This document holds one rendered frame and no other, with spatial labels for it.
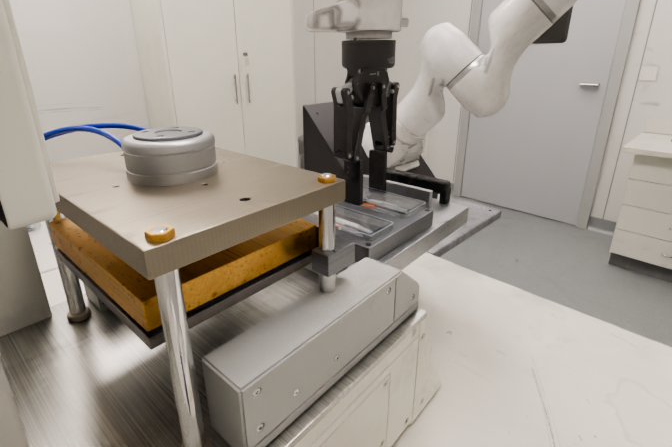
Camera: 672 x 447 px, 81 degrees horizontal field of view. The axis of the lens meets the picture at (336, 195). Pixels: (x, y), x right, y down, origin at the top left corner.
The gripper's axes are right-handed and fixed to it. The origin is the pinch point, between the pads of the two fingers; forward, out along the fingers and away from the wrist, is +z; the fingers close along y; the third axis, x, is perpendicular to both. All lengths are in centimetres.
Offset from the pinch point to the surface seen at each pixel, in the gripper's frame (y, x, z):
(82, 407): -42.3, -1.5, 9.8
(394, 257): -8.5, -11.0, 6.4
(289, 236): -25.5, -10.2, -2.8
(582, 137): 277, 13, 40
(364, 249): -12.8, -9.3, 4.0
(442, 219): 6.8, -10.1, 6.4
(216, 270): -33.2, -10.3, -2.8
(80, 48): 43, 247, -22
